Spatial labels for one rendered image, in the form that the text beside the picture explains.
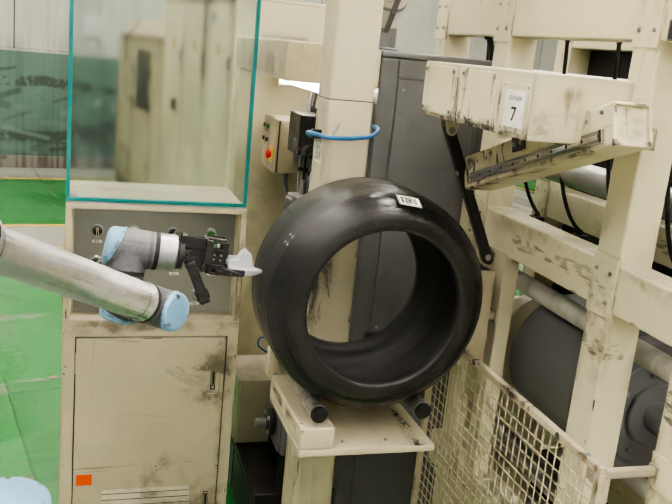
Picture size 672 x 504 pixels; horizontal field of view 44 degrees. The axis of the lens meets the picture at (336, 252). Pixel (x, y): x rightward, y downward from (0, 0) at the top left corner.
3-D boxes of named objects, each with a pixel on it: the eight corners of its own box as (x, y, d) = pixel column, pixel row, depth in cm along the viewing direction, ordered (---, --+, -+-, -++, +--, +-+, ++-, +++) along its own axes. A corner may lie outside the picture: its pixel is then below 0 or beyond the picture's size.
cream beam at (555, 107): (417, 113, 233) (424, 59, 229) (498, 119, 240) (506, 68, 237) (523, 142, 176) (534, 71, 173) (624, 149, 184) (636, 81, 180)
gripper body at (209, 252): (232, 244, 199) (182, 237, 195) (226, 279, 200) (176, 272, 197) (227, 237, 206) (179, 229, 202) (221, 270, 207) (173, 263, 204)
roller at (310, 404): (296, 368, 241) (281, 371, 240) (295, 354, 240) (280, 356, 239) (328, 422, 209) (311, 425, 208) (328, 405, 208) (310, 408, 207)
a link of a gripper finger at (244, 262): (268, 256, 203) (230, 251, 200) (263, 279, 204) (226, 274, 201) (265, 253, 205) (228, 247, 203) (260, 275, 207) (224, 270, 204)
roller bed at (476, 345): (413, 342, 267) (424, 252, 260) (455, 342, 271) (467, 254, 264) (437, 366, 249) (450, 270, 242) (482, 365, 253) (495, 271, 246)
